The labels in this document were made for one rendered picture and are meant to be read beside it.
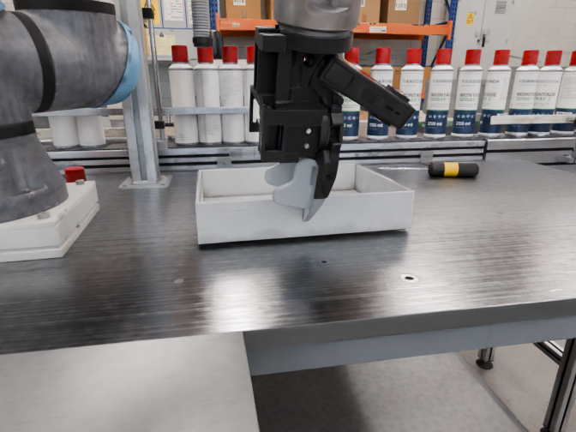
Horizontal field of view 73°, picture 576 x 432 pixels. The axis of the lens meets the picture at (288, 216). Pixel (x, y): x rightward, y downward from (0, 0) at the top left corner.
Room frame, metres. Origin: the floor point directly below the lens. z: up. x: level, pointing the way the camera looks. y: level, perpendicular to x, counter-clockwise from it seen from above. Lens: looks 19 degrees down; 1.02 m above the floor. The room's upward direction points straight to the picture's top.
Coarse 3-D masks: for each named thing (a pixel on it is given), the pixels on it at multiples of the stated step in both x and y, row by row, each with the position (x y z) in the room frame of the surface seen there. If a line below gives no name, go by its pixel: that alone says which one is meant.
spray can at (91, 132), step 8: (80, 120) 0.83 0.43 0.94; (88, 120) 0.83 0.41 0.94; (96, 120) 0.84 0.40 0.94; (80, 128) 0.83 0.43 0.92; (88, 128) 0.83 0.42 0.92; (96, 128) 0.84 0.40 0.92; (80, 136) 0.83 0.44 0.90; (88, 136) 0.83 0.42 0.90; (96, 136) 0.84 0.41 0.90; (104, 136) 0.85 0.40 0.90; (80, 144) 0.84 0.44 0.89; (88, 144) 0.83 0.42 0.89; (96, 144) 0.83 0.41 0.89; (104, 144) 0.85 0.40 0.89
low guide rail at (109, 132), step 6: (42, 132) 0.87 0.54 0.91; (48, 132) 0.87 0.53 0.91; (108, 132) 0.89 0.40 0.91; (114, 132) 0.89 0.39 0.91; (120, 132) 0.89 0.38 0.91; (156, 132) 0.91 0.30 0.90; (168, 132) 0.91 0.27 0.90; (174, 132) 0.91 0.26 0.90; (198, 132) 0.92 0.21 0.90; (42, 138) 0.87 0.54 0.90; (48, 138) 0.87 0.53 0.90
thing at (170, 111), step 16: (48, 112) 0.80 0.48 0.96; (64, 112) 0.81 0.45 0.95; (80, 112) 0.81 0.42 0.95; (96, 112) 0.82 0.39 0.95; (112, 112) 0.82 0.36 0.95; (176, 112) 0.84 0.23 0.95; (192, 112) 0.85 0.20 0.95; (208, 112) 0.86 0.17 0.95; (224, 112) 0.86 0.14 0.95; (240, 112) 0.87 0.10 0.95
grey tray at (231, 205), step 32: (224, 192) 0.62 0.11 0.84; (256, 192) 0.63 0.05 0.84; (352, 192) 0.65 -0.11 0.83; (384, 192) 0.47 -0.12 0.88; (224, 224) 0.43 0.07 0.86; (256, 224) 0.44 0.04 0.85; (288, 224) 0.44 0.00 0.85; (320, 224) 0.45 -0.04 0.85; (352, 224) 0.46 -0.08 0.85; (384, 224) 0.47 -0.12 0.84
